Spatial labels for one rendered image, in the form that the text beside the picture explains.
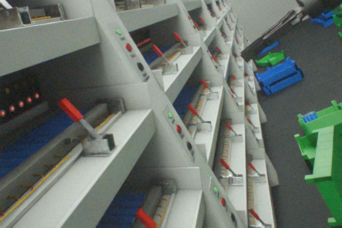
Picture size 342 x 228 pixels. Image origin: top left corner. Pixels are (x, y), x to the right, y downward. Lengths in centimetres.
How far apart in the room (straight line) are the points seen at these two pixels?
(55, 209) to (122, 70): 29
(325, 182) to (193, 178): 57
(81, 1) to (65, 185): 31
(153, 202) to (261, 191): 69
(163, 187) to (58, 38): 34
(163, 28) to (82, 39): 76
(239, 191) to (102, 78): 52
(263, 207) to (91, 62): 79
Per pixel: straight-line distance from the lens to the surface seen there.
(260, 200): 114
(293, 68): 247
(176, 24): 121
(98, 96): 57
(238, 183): 91
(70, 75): 59
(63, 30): 45
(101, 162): 39
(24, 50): 38
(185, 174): 59
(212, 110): 97
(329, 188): 108
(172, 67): 79
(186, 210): 56
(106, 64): 55
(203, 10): 190
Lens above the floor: 81
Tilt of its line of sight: 11 degrees down
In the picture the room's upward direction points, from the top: 31 degrees counter-clockwise
